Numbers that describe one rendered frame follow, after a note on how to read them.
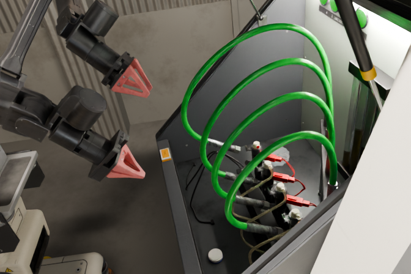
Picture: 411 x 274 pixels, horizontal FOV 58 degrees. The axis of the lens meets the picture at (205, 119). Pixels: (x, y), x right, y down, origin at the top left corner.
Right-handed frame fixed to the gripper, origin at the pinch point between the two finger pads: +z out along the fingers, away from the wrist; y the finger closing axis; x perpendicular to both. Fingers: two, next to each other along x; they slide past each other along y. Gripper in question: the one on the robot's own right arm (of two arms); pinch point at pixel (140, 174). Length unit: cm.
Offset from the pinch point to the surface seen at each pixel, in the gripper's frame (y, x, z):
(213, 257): -15.9, 2.6, 33.7
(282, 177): 13.8, 8.6, 31.0
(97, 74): -95, 170, -4
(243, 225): 8.9, -8.2, 20.8
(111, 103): -109, 170, 15
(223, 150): 16.9, -0.7, 8.6
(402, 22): 55, 10, 20
